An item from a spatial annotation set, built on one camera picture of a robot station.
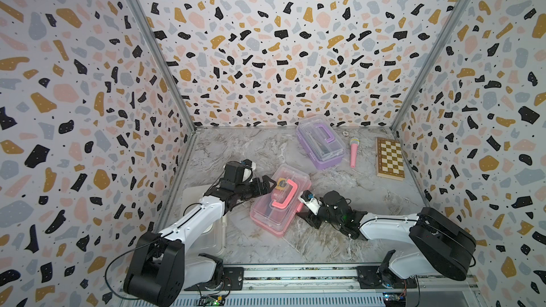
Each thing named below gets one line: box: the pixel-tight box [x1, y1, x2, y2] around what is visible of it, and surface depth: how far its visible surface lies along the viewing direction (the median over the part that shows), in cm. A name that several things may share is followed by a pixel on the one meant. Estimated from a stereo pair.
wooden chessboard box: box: [375, 137, 405, 182], surface depth 108 cm
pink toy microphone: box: [349, 137, 360, 168], surface depth 112 cm
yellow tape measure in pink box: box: [275, 176, 288, 192], surface depth 90 cm
